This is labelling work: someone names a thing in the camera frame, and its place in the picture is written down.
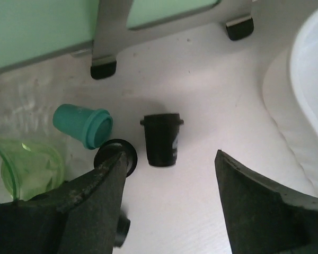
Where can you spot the white storage basket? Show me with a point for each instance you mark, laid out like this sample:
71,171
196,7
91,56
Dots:
290,94

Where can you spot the green cutting board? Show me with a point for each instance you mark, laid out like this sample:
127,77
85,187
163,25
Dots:
37,29

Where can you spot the green translucent cup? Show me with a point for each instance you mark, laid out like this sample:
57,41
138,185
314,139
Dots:
28,169

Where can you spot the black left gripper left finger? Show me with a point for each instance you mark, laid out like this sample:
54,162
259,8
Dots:
81,216

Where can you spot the black coffee capsule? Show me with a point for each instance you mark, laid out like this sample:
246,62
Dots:
108,149
161,138

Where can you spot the teal coffee capsule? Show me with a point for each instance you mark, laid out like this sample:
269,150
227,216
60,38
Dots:
91,127

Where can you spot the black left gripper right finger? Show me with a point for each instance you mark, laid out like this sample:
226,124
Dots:
263,216

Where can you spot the metal cutting board stand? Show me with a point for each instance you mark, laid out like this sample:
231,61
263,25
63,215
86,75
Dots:
122,24

